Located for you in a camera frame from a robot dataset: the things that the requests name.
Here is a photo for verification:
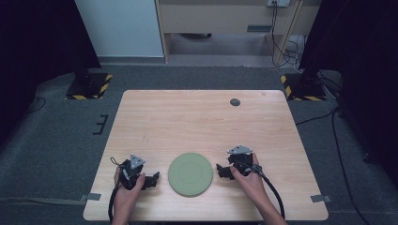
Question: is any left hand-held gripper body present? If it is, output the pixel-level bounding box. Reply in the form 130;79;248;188
120;154;146;190

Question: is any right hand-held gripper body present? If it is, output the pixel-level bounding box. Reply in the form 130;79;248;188
227;143;255;176

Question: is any green round plate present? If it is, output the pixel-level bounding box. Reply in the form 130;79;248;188
167;152;214;198

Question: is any person's left hand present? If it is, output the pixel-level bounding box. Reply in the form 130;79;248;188
113;166;146;207

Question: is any person's right hand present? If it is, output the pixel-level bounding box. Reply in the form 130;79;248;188
230;153;269;207

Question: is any grey tape piece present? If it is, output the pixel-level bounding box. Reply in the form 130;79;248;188
80;192;102;203
310;194;332;203

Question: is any black yellow striped stand base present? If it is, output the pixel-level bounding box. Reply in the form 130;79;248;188
280;73;327;102
65;72;114;101

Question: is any grey desk label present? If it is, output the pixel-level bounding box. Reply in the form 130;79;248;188
246;24;273;33

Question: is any dark curtain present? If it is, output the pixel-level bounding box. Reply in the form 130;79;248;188
298;0;398;188
0;0;102;148

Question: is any grey power strip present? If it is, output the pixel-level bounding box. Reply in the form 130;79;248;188
267;0;291;8

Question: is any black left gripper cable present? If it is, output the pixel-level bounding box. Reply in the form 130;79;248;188
107;156;126;223

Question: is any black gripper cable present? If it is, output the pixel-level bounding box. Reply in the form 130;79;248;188
250;163;286;219
107;156;126;223

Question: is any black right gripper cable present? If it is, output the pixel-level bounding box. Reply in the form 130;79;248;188
250;163;286;219

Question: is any long black floor cable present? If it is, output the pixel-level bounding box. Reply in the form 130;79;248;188
295;106;372;225

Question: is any thin black floor cable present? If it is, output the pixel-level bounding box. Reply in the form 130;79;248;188
26;96;47;114

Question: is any bundle of white cables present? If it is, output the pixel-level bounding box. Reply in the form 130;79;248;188
284;35;307;72

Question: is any black power cable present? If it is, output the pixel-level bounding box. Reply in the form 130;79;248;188
270;1;301;68

